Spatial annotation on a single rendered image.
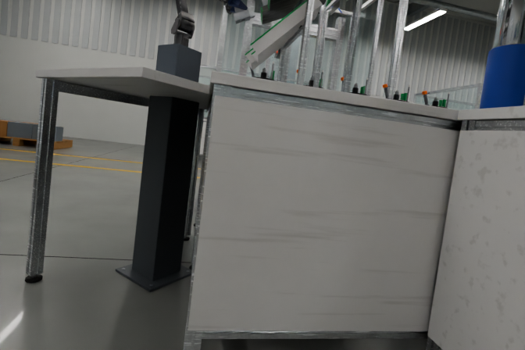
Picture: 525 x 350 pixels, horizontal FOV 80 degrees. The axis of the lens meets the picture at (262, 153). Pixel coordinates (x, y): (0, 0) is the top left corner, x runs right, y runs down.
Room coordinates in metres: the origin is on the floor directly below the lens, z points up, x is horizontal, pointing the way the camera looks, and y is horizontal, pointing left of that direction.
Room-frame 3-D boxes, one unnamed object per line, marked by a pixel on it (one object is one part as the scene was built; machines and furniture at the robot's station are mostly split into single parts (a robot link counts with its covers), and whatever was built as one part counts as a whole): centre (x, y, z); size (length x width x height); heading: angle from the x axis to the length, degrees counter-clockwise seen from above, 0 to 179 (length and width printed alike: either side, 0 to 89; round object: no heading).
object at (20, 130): (5.81, 4.36, 0.20); 1.20 x 0.80 x 0.41; 101
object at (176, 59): (1.46, 0.43, 0.96); 0.14 x 0.14 x 0.20; 56
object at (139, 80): (1.43, 0.39, 0.84); 0.90 x 0.70 x 0.03; 146
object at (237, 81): (1.67, -0.39, 0.84); 1.50 x 1.41 x 0.03; 11
